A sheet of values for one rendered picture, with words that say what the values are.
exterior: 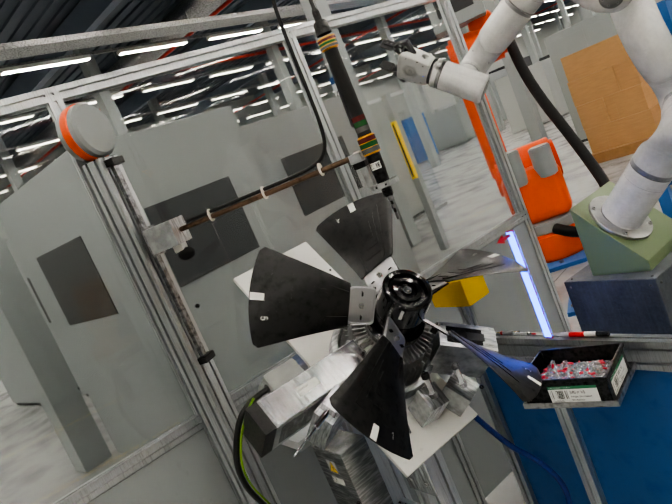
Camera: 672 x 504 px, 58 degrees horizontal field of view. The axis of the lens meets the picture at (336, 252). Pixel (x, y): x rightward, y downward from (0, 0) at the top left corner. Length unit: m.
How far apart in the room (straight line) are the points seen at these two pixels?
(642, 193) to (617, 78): 7.56
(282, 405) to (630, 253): 1.08
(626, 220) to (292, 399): 1.10
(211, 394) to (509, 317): 1.46
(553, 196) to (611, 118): 4.28
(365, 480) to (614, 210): 1.04
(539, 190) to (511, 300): 2.64
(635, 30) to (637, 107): 7.69
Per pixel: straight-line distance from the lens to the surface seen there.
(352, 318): 1.41
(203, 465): 1.99
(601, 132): 9.58
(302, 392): 1.37
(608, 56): 9.37
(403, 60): 1.84
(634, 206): 1.90
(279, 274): 1.37
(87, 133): 1.75
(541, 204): 5.36
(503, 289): 2.75
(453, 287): 1.91
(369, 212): 1.59
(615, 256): 1.93
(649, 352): 1.67
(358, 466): 1.72
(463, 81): 1.80
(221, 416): 1.81
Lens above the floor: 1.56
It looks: 8 degrees down
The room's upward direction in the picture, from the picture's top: 23 degrees counter-clockwise
